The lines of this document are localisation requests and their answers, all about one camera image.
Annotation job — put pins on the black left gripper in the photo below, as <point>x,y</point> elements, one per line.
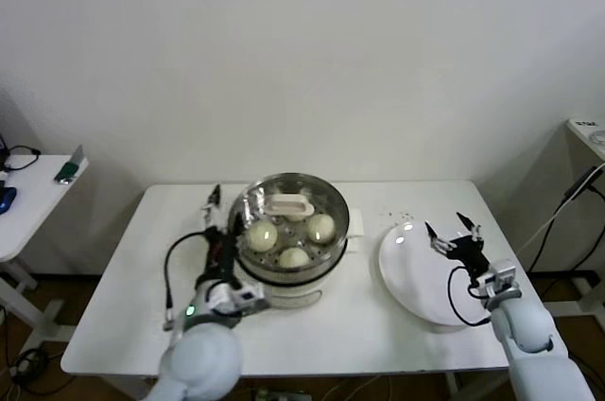
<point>222,254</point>

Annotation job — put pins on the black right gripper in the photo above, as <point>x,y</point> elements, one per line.
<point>468,254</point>

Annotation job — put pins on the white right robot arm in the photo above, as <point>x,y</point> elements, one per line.
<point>524,339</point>

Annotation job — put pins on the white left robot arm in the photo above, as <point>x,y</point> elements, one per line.
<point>203,363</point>

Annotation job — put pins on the stainless steel steamer basket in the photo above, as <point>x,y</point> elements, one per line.
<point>326,269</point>

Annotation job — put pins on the white round plate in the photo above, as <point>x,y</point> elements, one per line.
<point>411,273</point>

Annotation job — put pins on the scattered dark crumbs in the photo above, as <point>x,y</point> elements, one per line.
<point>397,216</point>

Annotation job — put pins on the white electric cooker base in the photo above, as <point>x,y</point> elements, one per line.
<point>293,292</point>

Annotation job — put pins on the black plug adapter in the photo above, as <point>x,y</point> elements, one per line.
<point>580,183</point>

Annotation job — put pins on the white shelf table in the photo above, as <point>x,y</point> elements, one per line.
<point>583,136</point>

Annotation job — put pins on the white side table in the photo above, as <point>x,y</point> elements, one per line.
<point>38,193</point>

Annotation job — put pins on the gray power strip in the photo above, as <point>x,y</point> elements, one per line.
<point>283,395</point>

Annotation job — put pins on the blue handheld device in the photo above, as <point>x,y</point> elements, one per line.
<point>7,197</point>

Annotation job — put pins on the white floor power strip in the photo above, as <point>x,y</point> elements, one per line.
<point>23,365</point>

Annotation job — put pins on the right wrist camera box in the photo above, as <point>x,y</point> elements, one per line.
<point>498,278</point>

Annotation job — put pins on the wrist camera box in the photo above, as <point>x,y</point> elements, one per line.
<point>498,278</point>
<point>238,298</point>

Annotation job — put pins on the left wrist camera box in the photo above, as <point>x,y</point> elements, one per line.
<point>238,298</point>

